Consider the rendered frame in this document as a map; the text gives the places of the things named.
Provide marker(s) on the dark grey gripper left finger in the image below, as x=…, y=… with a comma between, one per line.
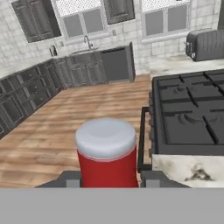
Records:
x=70, y=178

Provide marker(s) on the dark grey base cabinet run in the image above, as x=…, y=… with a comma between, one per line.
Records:
x=43, y=86

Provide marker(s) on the metal sink tap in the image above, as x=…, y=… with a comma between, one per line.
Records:
x=87, y=41

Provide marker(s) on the dark grey wall cabinet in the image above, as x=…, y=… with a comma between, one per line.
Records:
x=119, y=10
x=35, y=18

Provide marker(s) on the red jar with white lid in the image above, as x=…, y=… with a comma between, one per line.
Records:
x=106, y=151

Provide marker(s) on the black gas stove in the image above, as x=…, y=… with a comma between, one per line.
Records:
x=188, y=112

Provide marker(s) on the window with grey panes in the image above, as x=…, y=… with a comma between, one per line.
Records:
x=82, y=18
x=165, y=19

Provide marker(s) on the dark grey toaster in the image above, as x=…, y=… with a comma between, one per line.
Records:
x=205, y=44

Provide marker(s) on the dark grey dishwasher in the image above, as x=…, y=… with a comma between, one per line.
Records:
x=118, y=64

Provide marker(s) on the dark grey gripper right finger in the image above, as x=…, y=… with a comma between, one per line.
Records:
x=153, y=178

